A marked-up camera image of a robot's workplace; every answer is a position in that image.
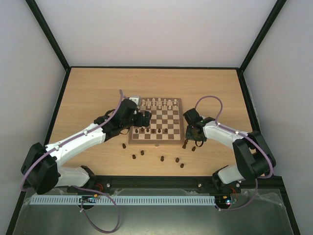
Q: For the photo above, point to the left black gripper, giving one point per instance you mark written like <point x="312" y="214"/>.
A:
<point x="140" y="123"/>

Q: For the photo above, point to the grey slotted cable duct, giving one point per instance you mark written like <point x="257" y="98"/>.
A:
<point x="124" y="200"/>

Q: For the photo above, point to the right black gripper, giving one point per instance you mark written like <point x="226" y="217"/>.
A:
<point x="193" y="133"/>

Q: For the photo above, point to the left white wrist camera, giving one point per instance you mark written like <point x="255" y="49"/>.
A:
<point x="135" y="99"/>

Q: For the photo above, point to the white chess piece row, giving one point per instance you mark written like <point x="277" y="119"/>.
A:
<point x="159" y="103"/>

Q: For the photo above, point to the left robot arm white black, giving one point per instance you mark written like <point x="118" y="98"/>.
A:
<point x="43" y="167"/>

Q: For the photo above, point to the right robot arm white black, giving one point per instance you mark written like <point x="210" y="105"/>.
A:
<point x="253" y="157"/>

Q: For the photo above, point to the black aluminium frame rail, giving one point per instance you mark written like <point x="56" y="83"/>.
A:
<point x="108" y="184"/>

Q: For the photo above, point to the tall dark piece by board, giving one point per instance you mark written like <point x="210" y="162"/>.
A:
<point x="185" y="143"/>

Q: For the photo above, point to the wooden chess board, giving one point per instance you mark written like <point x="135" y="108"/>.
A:
<point x="166" y="119"/>

